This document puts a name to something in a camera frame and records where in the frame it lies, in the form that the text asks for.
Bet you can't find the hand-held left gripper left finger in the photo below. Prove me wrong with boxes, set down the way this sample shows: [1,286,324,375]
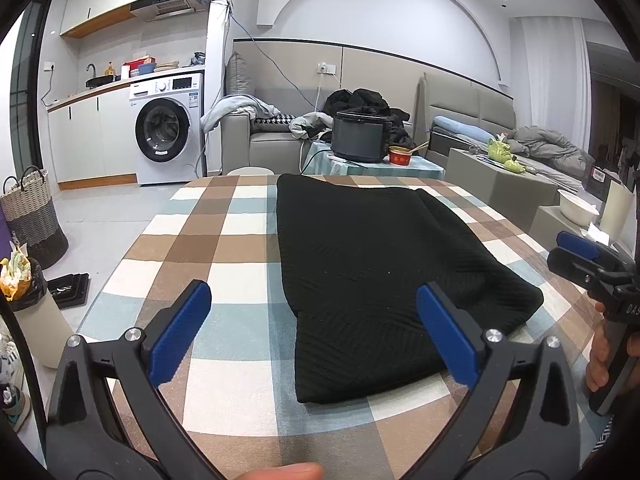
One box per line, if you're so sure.
[45,280,216,480]

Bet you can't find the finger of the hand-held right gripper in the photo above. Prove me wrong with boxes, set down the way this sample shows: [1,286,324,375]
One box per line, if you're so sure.
[546,249,601,287]
[556,231,613,262]

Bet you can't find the grey upholstered bed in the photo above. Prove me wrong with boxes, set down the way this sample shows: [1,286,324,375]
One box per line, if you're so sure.
[417,72,596,196]

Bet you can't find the blue pillow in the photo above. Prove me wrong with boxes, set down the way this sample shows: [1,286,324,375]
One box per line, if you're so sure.
[432,116,493,143]

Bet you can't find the light grey cloth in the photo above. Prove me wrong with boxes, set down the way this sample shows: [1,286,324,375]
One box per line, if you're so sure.
[200,94,283,133]

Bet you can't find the black knit sweater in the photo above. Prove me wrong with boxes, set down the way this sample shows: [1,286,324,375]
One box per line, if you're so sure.
[276,173,545,405]

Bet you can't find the houndstooth pillow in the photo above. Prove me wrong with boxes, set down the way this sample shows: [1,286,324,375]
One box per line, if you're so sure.
[252,114,296,131]

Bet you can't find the steel range hood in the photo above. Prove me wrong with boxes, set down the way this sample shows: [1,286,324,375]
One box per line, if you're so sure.
[130,0,206,23]

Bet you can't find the white board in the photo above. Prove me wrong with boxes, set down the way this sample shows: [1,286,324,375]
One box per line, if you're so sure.
[597,180,636,248]

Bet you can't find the checkered blanket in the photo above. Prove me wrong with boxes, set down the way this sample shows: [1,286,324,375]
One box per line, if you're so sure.
[75,174,621,480]

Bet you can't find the grey sofa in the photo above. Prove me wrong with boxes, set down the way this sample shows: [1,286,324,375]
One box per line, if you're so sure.
[220,52,331,176]

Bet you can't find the person's right hand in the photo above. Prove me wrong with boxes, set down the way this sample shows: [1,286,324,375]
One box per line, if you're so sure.
[584,317,616,394]

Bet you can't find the person's left hand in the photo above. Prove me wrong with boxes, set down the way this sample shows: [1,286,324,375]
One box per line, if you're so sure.
[235,461,326,480]

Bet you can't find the black tray stack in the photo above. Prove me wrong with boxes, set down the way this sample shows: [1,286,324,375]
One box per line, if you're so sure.
[47,272,91,309]

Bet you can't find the white kitchen cabinet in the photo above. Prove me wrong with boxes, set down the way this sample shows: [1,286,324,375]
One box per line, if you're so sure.
[47,91,138,191]

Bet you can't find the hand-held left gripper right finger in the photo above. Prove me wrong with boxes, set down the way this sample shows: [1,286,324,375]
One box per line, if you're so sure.
[416,281,581,480]

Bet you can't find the woven basket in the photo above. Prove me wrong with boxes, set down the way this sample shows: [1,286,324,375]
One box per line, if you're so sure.
[0,166,70,270]

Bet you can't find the purple bag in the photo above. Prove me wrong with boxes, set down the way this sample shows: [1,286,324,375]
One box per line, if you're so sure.
[0,210,16,261]

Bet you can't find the pile of black clothes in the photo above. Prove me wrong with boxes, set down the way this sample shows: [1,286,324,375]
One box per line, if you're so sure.
[322,87,416,148]

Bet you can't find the beige trash bin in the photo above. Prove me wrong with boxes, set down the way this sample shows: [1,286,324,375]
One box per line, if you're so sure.
[0,255,63,368]

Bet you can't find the grey puffy jacket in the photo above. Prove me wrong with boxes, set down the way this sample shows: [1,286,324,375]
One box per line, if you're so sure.
[507,126,596,171]

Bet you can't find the white washing machine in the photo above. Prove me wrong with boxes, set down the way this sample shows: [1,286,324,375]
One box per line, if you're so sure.
[134,72,206,186]

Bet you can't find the black cooker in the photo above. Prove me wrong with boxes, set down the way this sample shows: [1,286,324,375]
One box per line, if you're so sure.
[331,111,391,163]

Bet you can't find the teal checked side table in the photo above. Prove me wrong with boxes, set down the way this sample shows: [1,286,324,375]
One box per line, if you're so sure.
[302,140,446,179]

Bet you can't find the yellow snack wrappers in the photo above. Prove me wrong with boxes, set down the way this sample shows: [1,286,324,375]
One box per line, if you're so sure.
[0,245,36,302]

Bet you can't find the white sneaker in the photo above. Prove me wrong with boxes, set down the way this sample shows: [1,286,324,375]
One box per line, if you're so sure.
[0,340,33,433]

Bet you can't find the white curtain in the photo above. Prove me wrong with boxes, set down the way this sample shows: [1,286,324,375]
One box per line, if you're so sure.
[520,15,591,146]

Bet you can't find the grey sofa cushion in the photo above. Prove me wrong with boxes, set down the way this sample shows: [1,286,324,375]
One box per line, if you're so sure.
[225,52,256,98]

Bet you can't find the grey low cabinet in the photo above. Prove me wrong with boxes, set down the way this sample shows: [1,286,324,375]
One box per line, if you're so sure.
[445,147,561,231]
[530,205,601,243]

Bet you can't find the grey-green garment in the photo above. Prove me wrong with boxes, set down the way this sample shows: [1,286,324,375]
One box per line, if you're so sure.
[290,112,333,140]

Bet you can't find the white basin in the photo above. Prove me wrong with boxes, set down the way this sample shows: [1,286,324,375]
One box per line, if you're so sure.
[557,189,601,226]

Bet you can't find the dark glass door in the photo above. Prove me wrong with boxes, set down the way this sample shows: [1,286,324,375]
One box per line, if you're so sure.
[10,0,56,161]

